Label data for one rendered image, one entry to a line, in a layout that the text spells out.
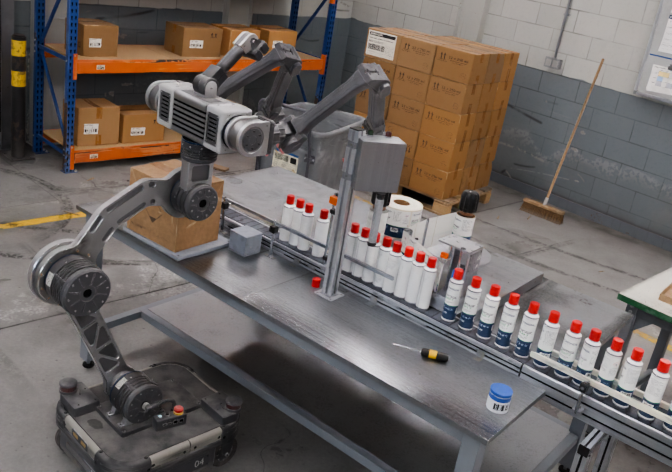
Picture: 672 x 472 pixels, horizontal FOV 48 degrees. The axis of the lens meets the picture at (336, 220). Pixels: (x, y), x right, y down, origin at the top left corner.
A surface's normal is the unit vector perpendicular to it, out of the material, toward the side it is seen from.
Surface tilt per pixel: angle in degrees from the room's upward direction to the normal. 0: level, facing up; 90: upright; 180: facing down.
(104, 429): 0
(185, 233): 90
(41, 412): 0
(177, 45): 91
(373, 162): 90
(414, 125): 90
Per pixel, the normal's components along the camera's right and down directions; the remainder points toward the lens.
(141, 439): 0.15, -0.92
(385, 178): 0.27, 0.39
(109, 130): 0.65, 0.36
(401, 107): -0.63, 0.18
